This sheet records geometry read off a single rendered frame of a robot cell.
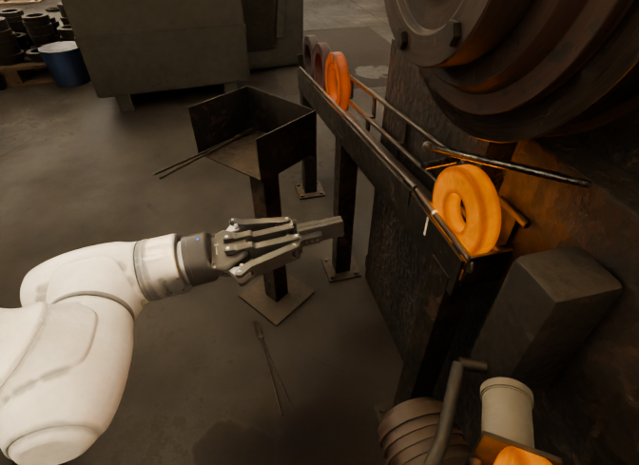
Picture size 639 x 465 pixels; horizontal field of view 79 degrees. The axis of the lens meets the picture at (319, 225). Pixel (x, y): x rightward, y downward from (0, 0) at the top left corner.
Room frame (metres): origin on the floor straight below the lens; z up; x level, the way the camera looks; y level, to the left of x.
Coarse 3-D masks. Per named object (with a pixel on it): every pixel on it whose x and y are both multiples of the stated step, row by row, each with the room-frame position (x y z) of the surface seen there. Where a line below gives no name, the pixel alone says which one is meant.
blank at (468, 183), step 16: (448, 176) 0.54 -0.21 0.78; (464, 176) 0.50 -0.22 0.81; (480, 176) 0.50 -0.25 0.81; (448, 192) 0.53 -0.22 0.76; (464, 192) 0.49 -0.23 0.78; (480, 192) 0.47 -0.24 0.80; (496, 192) 0.47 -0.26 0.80; (448, 208) 0.53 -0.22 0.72; (480, 208) 0.45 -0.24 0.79; (496, 208) 0.45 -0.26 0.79; (448, 224) 0.51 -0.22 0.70; (464, 224) 0.51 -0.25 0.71; (480, 224) 0.44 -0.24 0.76; (496, 224) 0.44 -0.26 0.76; (464, 240) 0.46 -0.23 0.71; (480, 240) 0.43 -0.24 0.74; (496, 240) 0.44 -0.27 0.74
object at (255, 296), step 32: (224, 96) 1.05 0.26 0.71; (256, 96) 1.09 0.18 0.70; (224, 128) 1.03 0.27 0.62; (288, 128) 0.87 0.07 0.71; (224, 160) 0.91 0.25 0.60; (256, 160) 0.90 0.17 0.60; (288, 160) 0.86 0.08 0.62; (256, 192) 0.92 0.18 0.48; (256, 288) 0.96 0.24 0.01; (288, 288) 0.96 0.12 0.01
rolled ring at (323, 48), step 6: (318, 48) 1.42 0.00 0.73; (324, 48) 1.39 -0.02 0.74; (318, 54) 1.46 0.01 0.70; (324, 54) 1.37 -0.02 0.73; (318, 60) 1.47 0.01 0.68; (324, 60) 1.35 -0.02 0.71; (318, 66) 1.48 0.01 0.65; (324, 66) 1.34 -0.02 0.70; (318, 72) 1.47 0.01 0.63; (324, 72) 1.34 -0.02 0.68; (318, 78) 1.46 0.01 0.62; (324, 78) 1.33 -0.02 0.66; (324, 84) 1.33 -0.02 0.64; (324, 90) 1.34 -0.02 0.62
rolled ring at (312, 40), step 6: (306, 36) 1.60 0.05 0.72; (312, 36) 1.59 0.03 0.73; (306, 42) 1.61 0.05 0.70; (312, 42) 1.55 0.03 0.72; (318, 42) 1.56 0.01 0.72; (306, 48) 1.64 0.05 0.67; (312, 48) 1.53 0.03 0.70; (306, 54) 1.65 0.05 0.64; (312, 54) 1.52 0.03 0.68; (306, 60) 1.65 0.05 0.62; (312, 60) 1.51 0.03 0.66; (306, 66) 1.64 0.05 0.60; (312, 66) 1.51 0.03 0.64; (312, 72) 1.52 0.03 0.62
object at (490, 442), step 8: (488, 432) 0.17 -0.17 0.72; (480, 440) 0.16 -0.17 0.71; (488, 440) 0.16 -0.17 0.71; (496, 440) 0.16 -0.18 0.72; (504, 440) 0.16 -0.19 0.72; (512, 440) 0.16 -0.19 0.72; (480, 448) 0.16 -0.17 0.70; (488, 448) 0.16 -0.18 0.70; (496, 448) 0.15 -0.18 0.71; (520, 448) 0.15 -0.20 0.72; (528, 448) 0.15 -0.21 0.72; (472, 456) 0.16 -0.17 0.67; (480, 456) 0.16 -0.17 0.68; (488, 456) 0.15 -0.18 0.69; (496, 456) 0.15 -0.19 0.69; (544, 456) 0.14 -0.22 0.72; (552, 456) 0.14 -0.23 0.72; (488, 464) 0.15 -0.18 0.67; (552, 464) 0.14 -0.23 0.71; (560, 464) 0.14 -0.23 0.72
